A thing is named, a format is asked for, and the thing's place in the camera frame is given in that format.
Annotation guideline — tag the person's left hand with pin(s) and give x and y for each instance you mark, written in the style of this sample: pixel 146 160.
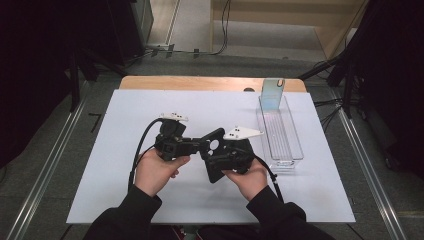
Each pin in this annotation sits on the person's left hand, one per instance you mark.
pixel 156 173

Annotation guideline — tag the black metal stand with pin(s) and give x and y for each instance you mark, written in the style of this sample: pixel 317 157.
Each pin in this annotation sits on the black metal stand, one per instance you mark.
pixel 348 86
pixel 75 83

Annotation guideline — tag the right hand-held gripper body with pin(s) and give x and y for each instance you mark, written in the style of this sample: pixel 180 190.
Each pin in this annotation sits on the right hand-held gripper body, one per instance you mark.
pixel 238 156

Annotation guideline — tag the person's right hand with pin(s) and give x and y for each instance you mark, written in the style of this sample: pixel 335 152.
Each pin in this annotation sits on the person's right hand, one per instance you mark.
pixel 250 181

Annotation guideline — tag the dark cabinet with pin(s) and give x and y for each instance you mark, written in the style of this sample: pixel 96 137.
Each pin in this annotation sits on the dark cabinet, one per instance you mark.
pixel 130 30

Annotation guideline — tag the clear plastic tray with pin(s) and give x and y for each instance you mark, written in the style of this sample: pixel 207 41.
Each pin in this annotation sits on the clear plastic tray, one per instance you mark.
pixel 283 133

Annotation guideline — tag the light wooden shelf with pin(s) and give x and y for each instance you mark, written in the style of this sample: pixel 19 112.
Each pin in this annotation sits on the light wooden shelf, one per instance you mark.
pixel 333 20

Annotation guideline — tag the aluminium floor rail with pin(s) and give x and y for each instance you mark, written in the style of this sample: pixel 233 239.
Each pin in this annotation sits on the aluminium floor rail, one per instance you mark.
pixel 366 166
pixel 46 166

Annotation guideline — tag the white table board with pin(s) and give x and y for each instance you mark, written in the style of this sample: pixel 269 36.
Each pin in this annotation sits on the white table board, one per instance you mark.
pixel 200 203

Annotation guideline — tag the wooden table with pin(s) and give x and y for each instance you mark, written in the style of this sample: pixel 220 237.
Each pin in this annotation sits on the wooden table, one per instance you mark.
pixel 200 83

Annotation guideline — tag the black curtain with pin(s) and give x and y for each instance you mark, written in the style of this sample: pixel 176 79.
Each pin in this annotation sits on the black curtain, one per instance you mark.
pixel 396 83
pixel 30 66

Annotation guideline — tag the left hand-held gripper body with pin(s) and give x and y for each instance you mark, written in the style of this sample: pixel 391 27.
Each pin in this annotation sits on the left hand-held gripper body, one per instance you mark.
pixel 170 143

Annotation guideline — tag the iridescent phone case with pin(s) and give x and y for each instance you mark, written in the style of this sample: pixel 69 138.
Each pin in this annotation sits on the iridescent phone case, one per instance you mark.
pixel 272 95

